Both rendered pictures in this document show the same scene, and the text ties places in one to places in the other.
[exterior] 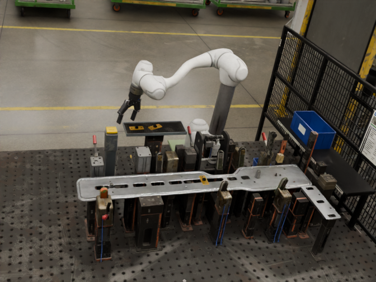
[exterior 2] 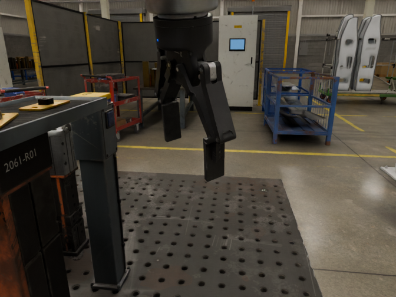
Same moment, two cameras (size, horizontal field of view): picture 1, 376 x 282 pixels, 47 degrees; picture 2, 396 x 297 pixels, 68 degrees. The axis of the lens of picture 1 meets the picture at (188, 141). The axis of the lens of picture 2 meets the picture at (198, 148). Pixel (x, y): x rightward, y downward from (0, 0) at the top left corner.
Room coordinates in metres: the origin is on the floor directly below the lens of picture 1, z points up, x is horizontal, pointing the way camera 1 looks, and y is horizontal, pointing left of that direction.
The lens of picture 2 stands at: (2.65, 0.02, 1.24)
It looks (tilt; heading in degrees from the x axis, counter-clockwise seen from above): 18 degrees down; 118
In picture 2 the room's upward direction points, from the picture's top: straight up
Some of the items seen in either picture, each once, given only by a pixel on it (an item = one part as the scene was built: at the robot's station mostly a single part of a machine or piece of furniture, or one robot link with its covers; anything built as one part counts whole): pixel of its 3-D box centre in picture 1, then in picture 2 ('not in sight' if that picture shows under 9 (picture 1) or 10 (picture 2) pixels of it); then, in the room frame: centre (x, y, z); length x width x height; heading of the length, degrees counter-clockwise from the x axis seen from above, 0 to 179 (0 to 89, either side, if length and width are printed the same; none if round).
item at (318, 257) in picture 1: (323, 235); not in sight; (1.90, -0.84, 0.84); 0.11 x 0.06 x 0.29; 21
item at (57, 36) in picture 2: not in sight; (91, 66); (-2.17, 4.42, 1.00); 3.44 x 0.14 x 2.00; 111
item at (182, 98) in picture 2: not in sight; (168, 89); (-0.66, 4.95, 0.57); 1.86 x 0.90 x 1.14; 114
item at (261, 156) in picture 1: (260, 175); not in sight; (2.36, -0.50, 0.88); 0.07 x 0.06 x 0.35; 21
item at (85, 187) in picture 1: (201, 182); not in sight; (2.02, -0.11, 1.00); 1.38 x 0.22 x 0.02; 111
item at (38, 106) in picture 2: (136, 127); (46, 102); (2.22, 0.31, 1.17); 0.08 x 0.04 x 0.01; 113
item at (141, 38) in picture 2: not in sight; (190, 63); (-1.15, 6.63, 1.00); 3.64 x 0.14 x 2.00; 21
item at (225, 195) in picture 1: (220, 216); not in sight; (1.89, -0.25, 0.87); 0.12 x 0.09 x 0.35; 21
